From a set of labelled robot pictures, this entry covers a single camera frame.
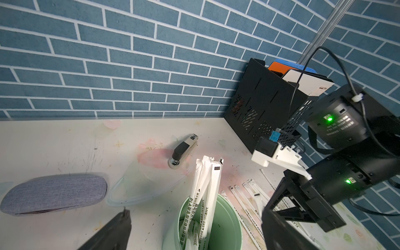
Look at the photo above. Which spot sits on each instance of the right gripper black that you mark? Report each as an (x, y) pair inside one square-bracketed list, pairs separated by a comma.
[(311, 204)]

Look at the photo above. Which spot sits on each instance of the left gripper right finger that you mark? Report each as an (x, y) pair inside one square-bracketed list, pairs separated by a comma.
[(279, 235)]

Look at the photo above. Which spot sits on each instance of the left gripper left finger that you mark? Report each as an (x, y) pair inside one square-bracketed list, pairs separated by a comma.
[(113, 236)]

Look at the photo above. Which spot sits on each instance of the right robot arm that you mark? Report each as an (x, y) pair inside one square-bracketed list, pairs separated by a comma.
[(363, 140)]

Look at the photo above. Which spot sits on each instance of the wrapped straws in cup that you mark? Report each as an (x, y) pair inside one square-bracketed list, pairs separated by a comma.
[(195, 230)]

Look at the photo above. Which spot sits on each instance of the green cylindrical cup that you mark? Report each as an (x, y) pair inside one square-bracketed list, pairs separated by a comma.
[(226, 231)]

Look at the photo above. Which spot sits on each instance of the purple fabric glasses case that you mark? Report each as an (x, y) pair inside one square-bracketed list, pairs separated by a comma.
[(54, 193)]

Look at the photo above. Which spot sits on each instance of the black mesh file holder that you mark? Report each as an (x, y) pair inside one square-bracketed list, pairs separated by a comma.
[(263, 103)]

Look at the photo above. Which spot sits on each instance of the blue folder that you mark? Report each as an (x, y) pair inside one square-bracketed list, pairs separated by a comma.
[(294, 65)]

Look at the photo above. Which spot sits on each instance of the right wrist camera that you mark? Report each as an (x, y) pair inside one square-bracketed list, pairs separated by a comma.
[(269, 150)]

